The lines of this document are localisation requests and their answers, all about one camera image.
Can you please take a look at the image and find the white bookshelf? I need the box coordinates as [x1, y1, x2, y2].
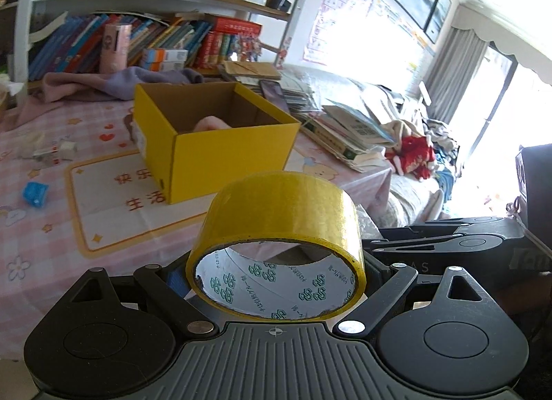
[0, 0, 313, 94]

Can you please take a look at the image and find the pink purple cloth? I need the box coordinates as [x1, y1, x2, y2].
[15, 68, 204, 127]

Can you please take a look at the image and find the pink pig plush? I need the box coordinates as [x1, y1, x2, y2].
[193, 116, 234, 132]

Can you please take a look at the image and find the yellow tape roll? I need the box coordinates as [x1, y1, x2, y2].
[185, 171, 368, 322]

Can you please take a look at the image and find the white cord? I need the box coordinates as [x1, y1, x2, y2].
[505, 197, 552, 250]

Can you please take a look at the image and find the colourful figure stand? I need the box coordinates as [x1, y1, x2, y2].
[230, 36, 263, 64]

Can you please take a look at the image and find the row of colourful books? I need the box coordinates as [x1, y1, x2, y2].
[28, 14, 212, 82]

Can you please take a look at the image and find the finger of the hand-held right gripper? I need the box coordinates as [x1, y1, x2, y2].
[379, 217, 518, 240]
[362, 234, 516, 254]

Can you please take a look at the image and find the red book box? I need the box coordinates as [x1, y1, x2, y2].
[211, 17, 263, 39]

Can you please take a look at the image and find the grey curtain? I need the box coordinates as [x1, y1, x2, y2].
[440, 27, 492, 125]

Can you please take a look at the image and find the wall poster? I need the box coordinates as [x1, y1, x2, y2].
[303, 0, 436, 67]

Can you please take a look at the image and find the row of thick dictionaries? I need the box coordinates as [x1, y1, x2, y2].
[196, 31, 236, 70]

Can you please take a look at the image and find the red plush toy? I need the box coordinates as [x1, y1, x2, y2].
[385, 135, 436, 180]

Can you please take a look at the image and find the yellow cardboard box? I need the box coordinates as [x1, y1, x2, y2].
[132, 82, 301, 205]

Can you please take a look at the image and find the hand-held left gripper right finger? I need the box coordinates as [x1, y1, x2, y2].
[338, 253, 496, 337]

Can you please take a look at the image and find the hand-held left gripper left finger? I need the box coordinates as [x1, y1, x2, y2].
[54, 262, 217, 337]

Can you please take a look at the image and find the pile of books and papers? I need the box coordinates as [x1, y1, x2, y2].
[276, 68, 397, 173]

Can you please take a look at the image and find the pink checked tablecloth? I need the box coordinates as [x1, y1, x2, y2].
[0, 94, 393, 362]

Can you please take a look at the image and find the brown paper envelope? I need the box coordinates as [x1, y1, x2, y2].
[217, 60, 282, 82]

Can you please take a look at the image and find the cluttered sofa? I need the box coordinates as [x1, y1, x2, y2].
[358, 81, 466, 228]

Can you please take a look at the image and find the orange blue medicine box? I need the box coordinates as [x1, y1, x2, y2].
[141, 60, 186, 73]
[144, 48, 189, 63]

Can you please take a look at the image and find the small blue roll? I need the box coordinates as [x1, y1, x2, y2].
[22, 181, 49, 208]

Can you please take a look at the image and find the pink cylindrical container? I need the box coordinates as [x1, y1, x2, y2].
[100, 23, 132, 74]

